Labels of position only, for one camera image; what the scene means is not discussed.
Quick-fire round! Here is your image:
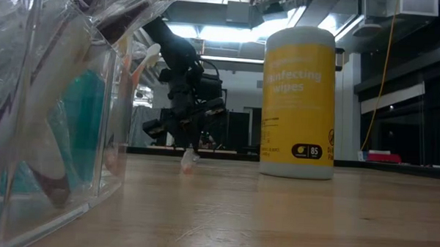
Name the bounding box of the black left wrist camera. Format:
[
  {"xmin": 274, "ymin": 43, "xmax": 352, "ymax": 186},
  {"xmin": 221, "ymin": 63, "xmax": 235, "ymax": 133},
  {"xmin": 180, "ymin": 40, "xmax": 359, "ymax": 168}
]
[{"xmin": 195, "ymin": 73, "xmax": 224, "ymax": 103}]

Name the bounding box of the grey cloth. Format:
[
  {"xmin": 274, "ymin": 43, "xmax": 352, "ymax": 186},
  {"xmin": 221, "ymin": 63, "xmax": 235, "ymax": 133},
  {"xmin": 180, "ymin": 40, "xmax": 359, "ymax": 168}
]
[{"xmin": 128, "ymin": 105, "xmax": 163, "ymax": 149}]

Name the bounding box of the white vent unit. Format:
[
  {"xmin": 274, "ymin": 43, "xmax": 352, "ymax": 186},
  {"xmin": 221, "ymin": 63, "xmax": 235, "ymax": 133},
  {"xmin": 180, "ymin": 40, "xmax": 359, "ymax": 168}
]
[{"xmin": 362, "ymin": 0, "xmax": 440, "ymax": 19}]

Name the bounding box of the yellow disinfecting wipes canister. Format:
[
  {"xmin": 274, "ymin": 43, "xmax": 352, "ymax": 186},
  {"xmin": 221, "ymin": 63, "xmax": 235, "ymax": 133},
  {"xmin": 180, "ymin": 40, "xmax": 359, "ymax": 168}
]
[{"xmin": 257, "ymin": 24, "xmax": 340, "ymax": 181}]

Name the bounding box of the ceiling light strip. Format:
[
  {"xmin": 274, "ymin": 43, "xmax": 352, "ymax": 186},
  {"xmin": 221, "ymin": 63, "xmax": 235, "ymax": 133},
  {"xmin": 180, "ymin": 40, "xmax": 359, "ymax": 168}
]
[{"xmin": 199, "ymin": 55, "xmax": 265, "ymax": 66}]

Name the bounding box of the bright ceiling light panel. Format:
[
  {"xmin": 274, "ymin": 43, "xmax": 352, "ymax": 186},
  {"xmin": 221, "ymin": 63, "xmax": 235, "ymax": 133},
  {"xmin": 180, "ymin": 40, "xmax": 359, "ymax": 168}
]
[{"xmin": 164, "ymin": 11, "xmax": 305, "ymax": 46}]

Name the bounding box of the grey ceiling box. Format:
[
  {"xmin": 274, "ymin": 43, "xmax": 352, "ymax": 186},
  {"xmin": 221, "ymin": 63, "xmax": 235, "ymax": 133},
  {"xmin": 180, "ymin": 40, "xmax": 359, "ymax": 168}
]
[{"xmin": 225, "ymin": 0, "xmax": 252, "ymax": 25}]

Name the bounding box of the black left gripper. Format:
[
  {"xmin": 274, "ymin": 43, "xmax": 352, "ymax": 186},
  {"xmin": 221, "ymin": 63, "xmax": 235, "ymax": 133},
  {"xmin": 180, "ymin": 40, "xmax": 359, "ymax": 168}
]
[{"xmin": 141, "ymin": 67, "xmax": 229, "ymax": 152}]

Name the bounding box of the unwrapped orange white toothbrush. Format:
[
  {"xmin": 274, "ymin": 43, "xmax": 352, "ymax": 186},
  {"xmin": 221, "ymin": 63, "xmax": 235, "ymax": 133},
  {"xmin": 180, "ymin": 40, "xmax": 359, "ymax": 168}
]
[{"xmin": 130, "ymin": 42, "xmax": 162, "ymax": 88}]

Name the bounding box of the red box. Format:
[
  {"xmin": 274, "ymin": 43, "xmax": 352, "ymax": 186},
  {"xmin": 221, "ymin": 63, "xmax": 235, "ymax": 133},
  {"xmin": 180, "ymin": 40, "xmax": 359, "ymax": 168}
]
[{"xmin": 366, "ymin": 152, "xmax": 403, "ymax": 164}]

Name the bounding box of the black partition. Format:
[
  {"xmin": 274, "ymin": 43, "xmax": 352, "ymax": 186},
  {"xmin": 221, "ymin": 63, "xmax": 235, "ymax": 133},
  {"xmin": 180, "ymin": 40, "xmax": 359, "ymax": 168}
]
[{"xmin": 158, "ymin": 106, "xmax": 263, "ymax": 154}]

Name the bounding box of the clear acrylic organizer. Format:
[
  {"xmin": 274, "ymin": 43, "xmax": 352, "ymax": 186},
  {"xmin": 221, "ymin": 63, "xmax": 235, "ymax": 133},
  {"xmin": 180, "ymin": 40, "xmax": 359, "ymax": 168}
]
[{"xmin": 0, "ymin": 0, "xmax": 133, "ymax": 247}]

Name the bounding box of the yellow cable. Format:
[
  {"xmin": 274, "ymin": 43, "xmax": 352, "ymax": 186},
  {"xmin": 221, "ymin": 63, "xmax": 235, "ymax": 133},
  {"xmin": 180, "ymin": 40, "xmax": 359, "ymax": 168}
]
[{"xmin": 361, "ymin": 12, "xmax": 397, "ymax": 153}]

